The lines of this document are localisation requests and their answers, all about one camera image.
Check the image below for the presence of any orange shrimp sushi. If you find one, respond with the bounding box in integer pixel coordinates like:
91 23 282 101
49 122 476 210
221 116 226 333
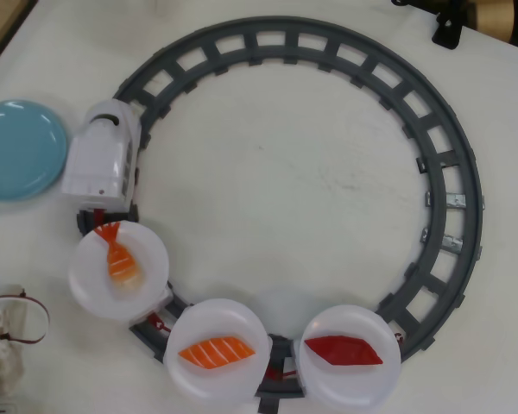
93 221 143 289

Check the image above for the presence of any orange salmon sushi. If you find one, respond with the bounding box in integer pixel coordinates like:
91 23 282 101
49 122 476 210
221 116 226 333
177 335 257 372

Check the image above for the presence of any white plate wagon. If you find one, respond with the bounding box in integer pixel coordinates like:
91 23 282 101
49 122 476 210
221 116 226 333
163 297 271 401
298 303 402 411
67 218 174 325

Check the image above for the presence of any red tuna sushi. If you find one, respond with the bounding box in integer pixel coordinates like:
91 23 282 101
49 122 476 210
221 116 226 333
303 335 385 368

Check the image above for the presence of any tan wooden object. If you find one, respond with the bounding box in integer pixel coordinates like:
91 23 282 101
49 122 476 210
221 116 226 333
463 0 515 43

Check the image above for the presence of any silver tape strip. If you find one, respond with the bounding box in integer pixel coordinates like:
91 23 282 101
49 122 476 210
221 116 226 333
424 191 487 212
420 225 465 254

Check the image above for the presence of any grey circular toy track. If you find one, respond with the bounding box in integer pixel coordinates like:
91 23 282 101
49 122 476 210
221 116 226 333
74 16 485 405

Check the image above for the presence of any black clamp bracket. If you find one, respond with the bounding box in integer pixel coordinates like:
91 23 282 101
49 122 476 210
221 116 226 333
431 0 466 48

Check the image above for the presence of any white toy bullet train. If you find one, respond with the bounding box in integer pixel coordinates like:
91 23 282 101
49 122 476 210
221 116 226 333
60 98 142 213

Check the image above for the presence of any dark red cable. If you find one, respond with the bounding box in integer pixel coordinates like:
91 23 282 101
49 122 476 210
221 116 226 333
0 289 51 346

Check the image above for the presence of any blue round dish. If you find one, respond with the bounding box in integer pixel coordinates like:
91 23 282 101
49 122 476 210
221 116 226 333
0 98 69 204

